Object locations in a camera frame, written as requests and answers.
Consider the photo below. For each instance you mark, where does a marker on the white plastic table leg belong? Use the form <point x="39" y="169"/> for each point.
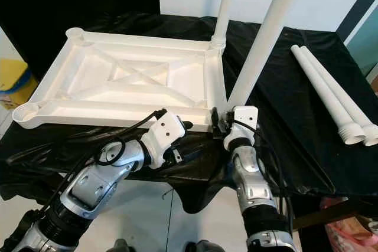
<point x="224" y="7"/>
<point x="339" y="92"/>
<point x="325" y="92"/>
<point x="264" y="36"/>

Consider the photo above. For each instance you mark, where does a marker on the white plastic table top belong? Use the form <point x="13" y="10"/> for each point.
<point x="94" y="78"/>

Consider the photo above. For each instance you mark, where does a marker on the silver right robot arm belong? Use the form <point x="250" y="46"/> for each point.
<point x="251" y="187"/>

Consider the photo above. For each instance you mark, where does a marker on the black plastic table cover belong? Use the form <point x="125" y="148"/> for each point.
<point x="277" y="98"/>

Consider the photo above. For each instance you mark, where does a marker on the grey right robot foot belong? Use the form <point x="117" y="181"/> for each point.
<point x="205" y="246"/>

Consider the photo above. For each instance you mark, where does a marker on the grey robot foot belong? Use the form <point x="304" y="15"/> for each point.
<point x="205" y="246"/>
<point x="121" y="246"/>

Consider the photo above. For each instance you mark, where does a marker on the grey left robot foot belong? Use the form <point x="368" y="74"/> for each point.
<point x="121" y="246"/>

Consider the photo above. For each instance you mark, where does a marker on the yellow bin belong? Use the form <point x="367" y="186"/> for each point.
<point x="12" y="84"/>

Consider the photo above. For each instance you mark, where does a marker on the pink plastic bag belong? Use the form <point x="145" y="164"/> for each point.
<point x="354" y="234"/>

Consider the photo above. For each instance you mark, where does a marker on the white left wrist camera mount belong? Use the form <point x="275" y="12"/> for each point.
<point x="165" y="137"/>

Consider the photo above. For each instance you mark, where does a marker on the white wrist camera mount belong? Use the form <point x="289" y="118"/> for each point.
<point x="243" y="121"/>
<point x="165" y="137"/>

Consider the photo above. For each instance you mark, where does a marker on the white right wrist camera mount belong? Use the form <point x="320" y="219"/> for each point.
<point x="243" y="121"/>

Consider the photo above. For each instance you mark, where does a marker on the dark door frame strip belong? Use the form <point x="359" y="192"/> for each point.
<point x="354" y="4"/>

